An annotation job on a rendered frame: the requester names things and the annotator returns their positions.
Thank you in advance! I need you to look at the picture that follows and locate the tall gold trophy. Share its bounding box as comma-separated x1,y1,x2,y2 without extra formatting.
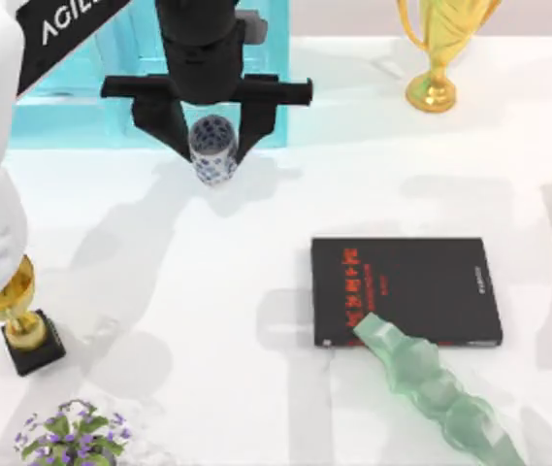
396,0,503,115

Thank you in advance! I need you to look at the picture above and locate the grey camera box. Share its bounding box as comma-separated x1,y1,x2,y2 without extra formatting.
235,8,269,47

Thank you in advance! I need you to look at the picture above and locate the black book with red print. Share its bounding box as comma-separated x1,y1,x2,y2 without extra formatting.
310,236,504,350

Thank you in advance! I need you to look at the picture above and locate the purple flowering potted plant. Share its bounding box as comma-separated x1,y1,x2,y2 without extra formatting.
13,398,134,466

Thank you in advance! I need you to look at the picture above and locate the blue and white patterned cup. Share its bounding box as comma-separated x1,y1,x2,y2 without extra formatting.
186,115,236,186

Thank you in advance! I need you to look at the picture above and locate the gold trophy with black base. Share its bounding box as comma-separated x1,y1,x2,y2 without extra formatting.
0,253,68,378

